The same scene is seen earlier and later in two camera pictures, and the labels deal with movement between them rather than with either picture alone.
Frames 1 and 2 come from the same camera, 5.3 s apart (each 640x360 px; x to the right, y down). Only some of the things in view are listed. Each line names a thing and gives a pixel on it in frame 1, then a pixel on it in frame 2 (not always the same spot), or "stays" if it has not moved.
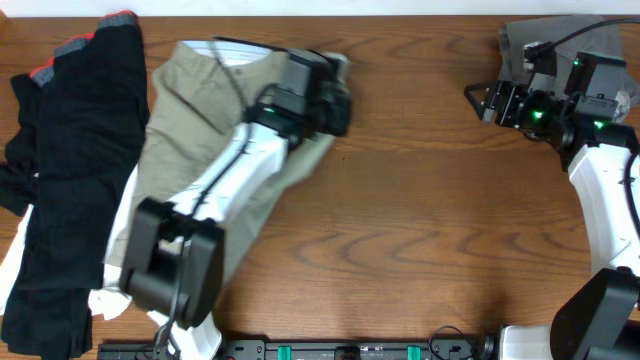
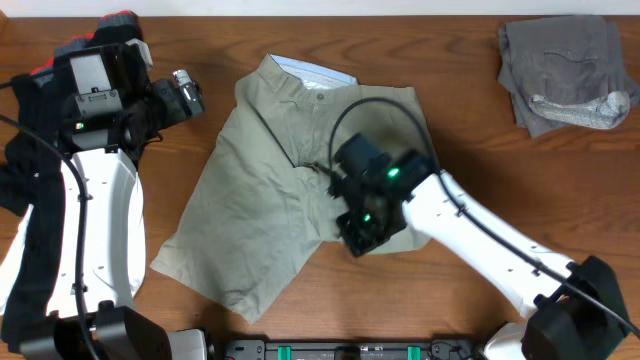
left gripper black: (344, 110) -> (166, 92)
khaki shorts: (201, 97) -> (300, 143)
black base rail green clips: (305, 349) stays
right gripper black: (501, 88) -> (359, 243)
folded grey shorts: (566, 36) stays
